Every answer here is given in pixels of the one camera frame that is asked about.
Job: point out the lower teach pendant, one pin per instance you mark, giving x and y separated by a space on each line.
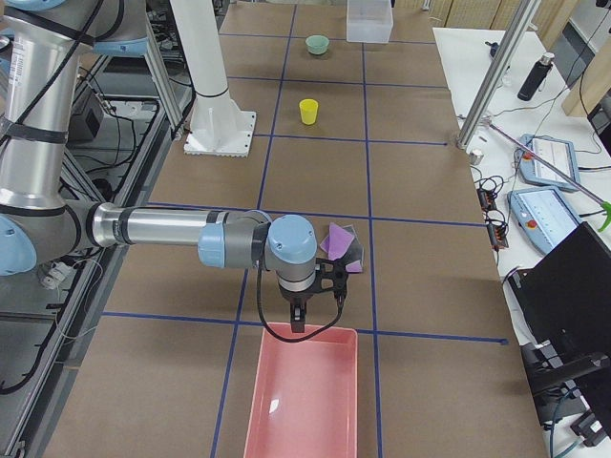
544 215

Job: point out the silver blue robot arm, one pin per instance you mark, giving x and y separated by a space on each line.
38 225

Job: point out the green ceramic bowl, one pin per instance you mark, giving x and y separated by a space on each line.
317 44

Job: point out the white pedestal column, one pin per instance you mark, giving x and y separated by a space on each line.
218 127

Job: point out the pink plastic tray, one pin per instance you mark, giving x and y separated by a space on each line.
305 397

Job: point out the aluminium frame strut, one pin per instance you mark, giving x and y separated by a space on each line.
162 82

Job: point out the upper teach pendant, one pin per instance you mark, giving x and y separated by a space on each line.
559 152

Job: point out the teach pendant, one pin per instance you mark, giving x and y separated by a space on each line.
544 215
559 152

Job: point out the purple grey cloth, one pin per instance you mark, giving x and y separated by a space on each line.
342 243

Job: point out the black water bottle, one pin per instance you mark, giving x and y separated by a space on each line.
536 76

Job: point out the translucent white plastic box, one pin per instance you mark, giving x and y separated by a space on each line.
369 21

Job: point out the black monitor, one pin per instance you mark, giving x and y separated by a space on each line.
565 298

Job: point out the yellow plastic cup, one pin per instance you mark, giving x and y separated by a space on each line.
308 111

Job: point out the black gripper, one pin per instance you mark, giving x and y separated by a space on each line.
296 297

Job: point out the aluminium frame post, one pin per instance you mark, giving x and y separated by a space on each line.
511 39

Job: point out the grabber stick green tip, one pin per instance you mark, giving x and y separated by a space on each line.
603 204

